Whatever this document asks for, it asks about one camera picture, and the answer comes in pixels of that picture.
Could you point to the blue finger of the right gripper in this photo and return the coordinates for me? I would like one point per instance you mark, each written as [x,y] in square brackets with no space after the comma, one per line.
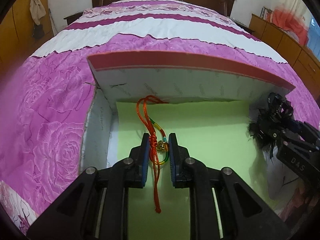
[305,131]
[271,125]

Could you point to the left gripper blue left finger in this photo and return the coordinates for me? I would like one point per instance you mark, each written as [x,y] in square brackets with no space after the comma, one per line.
[95,205]

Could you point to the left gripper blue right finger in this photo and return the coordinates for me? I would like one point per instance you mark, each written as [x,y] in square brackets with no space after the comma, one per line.
[222,204]

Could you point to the black feather hair clip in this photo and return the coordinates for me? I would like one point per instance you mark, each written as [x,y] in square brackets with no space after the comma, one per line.
[275,102]

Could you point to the green foam sheet in box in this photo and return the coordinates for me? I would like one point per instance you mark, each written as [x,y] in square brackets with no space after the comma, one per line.
[214,133]

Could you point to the wooden sideboard cabinet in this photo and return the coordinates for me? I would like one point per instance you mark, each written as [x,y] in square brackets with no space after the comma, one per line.
[300,58]

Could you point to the window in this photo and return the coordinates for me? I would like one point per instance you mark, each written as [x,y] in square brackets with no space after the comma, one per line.
[314,38]

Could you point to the pink floral bedspread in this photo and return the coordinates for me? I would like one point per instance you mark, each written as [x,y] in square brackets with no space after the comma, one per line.
[78,101]

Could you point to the floral red curtain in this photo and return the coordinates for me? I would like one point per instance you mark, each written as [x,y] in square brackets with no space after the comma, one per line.
[294,18]

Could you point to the pink cardboard box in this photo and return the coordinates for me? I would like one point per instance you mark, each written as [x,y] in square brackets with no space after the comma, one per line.
[174,77]

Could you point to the wooden wardrobe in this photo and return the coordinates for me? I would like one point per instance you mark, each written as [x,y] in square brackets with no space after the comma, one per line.
[17,34]

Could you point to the black hanging bag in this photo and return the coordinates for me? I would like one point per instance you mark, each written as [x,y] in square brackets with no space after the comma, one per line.
[38,31]

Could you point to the dark bedside table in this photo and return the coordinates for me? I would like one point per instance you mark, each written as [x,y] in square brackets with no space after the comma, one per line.
[71,18]

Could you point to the hanging beige cloth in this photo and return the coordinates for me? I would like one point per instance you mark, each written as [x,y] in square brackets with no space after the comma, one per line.
[37,11]

